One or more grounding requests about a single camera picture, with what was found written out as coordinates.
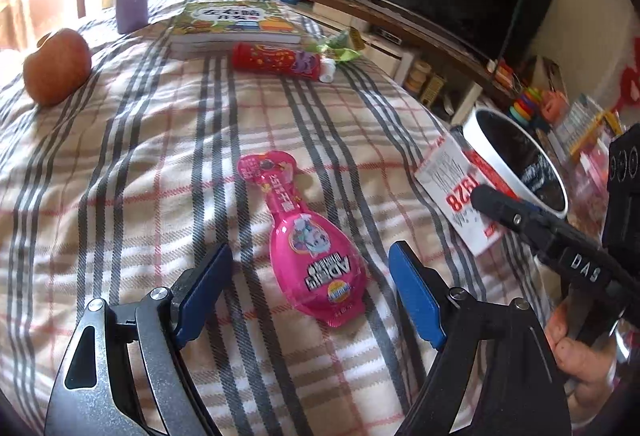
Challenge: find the white marble-top television stand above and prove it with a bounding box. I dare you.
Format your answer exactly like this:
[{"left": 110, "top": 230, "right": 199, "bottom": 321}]
[{"left": 292, "top": 0, "right": 506, "bottom": 122}]

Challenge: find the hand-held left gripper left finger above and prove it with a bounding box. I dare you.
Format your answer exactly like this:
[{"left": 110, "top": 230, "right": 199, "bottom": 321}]
[{"left": 45, "top": 243, "right": 233, "bottom": 436}]

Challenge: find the green plastic wrapper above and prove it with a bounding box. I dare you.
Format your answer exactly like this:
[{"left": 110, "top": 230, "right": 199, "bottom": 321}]
[{"left": 305, "top": 30, "right": 361, "bottom": 62}]

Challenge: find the red tube with white cap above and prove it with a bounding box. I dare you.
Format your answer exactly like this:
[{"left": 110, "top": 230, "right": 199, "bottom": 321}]
[{"left": 231, "top": 41, "right": 335, "bottom": 83}]

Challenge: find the plaid blanket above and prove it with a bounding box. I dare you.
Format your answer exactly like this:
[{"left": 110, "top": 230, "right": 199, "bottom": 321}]
[{"left": 0, "top": 0, "right": 556, "bottom": 436}]

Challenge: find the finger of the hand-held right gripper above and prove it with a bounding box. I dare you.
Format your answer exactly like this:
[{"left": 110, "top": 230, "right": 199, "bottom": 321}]
[{"left": 471, "top": 185, "right": 601, "bottom": 256}]

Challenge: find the red apple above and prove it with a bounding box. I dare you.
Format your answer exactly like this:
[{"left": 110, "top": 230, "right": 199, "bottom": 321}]
[{"left": 22, "top": 29, "right": 93, "bottom": 107}]

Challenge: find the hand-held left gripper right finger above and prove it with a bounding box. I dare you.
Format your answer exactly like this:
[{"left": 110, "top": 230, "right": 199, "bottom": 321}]
[{"left": 387, "top": 240, "right": 573, "bottom": 436}]

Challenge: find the pink plastic toy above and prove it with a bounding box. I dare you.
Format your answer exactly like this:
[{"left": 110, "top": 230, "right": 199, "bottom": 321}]
[{"left": 542, "top": 89, "right": 568, "bottom": 124}]

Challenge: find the clear plastic storage box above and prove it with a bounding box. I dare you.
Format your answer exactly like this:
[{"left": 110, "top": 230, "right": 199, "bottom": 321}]
[{"left": 552, "top": 94, "right": 601, "bottom": 152}]

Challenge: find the rainbow stacking rings toy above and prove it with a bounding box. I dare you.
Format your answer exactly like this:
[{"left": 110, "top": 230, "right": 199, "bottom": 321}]
[{"left": 509, "top": 86, "right": 543, "bottom": 124}]

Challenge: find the colourful printed package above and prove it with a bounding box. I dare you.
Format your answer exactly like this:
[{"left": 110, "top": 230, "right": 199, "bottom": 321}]
[{"left": 570, "top": 109, "right": 623, "bottom": 157}]

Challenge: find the pink bottle-shaped packet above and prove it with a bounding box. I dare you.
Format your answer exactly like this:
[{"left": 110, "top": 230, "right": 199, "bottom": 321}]
[{"left": 237, "top": 151, "right": 368, "bottom": 329}]

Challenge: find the red and white box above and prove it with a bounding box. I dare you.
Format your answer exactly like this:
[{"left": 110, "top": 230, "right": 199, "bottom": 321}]
[{"left": 414, "top": 133, "right": 521, "bottom": 257}]

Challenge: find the green cover children's book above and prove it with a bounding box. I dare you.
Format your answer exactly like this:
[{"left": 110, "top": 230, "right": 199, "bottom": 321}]
[{"left": 167, "top": 0, "right": 303, "bottom": 60}]

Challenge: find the person's right hand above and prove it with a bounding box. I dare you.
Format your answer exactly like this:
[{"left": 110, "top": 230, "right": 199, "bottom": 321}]
[{"left": 544, "top": 301, "right": 623, "bottom": 412}]

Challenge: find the white bin with black bag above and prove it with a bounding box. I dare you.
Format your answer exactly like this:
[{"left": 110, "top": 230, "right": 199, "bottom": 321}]
[{"left": 462, "top": 108, "right": 571, "bottom": 219}]

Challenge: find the stack of yellow jars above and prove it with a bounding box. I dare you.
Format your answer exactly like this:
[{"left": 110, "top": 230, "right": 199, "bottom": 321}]
[{"left": 405, "top": 60, "right": 431, "bottom": 92}]

